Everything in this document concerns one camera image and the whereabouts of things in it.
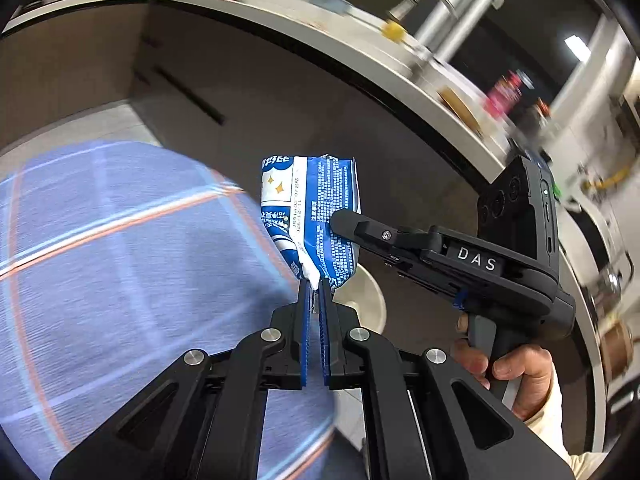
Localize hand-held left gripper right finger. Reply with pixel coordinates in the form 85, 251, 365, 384
319, 277, 576, 480

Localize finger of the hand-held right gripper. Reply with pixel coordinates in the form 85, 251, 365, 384
327, 209, 443, 276

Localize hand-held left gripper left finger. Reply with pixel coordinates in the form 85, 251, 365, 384
50, 277, 312, 480

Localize white round bin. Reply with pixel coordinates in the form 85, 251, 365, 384
330, 262, 387, 336

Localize blue white snack packet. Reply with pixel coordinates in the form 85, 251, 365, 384
260, 154, 362, 291

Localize person's right forearm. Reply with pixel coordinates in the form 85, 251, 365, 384
520, 375, 626, 480

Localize person's right hand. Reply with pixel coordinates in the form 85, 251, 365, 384
450, 317, 556, 422

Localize brown jar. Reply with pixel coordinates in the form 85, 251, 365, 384
600, 322, 633, 381

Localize wooden box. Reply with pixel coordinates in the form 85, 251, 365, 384
439, 87, 483, 133

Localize kitchen counter with grey cabinets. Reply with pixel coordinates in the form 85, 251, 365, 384
0, 0, 601, 451

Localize pink bottle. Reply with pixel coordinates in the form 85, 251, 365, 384
485, 71, 533, 121

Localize steel kitchen faucet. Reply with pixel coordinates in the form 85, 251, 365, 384
387, 0, 458, 56

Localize light blue cloth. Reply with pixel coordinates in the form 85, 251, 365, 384
307, 0, 353, 16

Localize kitchen window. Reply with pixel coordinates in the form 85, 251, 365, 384
320, 0, 616, 111

